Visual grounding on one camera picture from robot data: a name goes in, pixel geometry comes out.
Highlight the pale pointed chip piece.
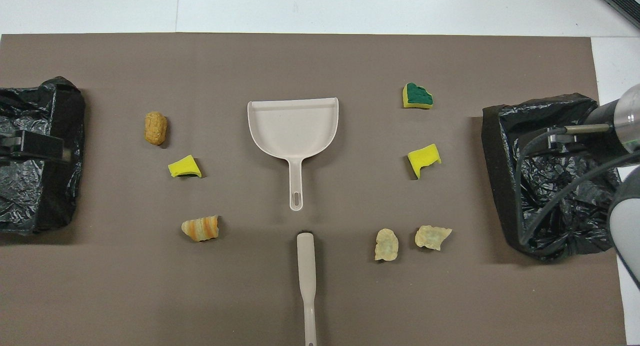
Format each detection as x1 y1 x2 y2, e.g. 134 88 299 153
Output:
415 225 453 252

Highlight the brown bread shaped sponge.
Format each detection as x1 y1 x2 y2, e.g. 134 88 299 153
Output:
144 111 168 146

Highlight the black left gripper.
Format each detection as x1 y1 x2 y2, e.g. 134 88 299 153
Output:
0 130 71 164

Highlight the beige plastic dustpan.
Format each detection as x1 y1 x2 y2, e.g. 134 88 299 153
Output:
247 97 339 212

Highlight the dark ribbed device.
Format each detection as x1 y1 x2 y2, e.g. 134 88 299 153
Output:
595 0 640 29

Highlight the beige hand brush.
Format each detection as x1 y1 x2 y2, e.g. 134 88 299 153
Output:
296 231 319 346

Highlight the green topped yellow sponge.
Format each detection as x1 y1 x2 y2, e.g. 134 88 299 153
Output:
402 82 434 109

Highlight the large brown table mat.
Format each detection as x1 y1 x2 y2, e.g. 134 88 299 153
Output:
0 32 627 346

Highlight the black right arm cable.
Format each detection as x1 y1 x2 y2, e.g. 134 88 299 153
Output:
515 124 640 247

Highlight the pale oval chip piece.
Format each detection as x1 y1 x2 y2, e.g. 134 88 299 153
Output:
375 228 399 262

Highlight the orange striped croissant piece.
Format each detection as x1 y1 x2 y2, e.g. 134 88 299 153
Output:
181 215 220 242

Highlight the yellow sponge piece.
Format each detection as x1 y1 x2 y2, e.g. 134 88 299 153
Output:
168 155 203 179
407 143 442 180

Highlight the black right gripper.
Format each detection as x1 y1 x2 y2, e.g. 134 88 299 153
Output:
540 100 627 162

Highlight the black bag lined bin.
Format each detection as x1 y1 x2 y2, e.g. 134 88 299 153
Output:
0 76 86 235
482 92 635 262

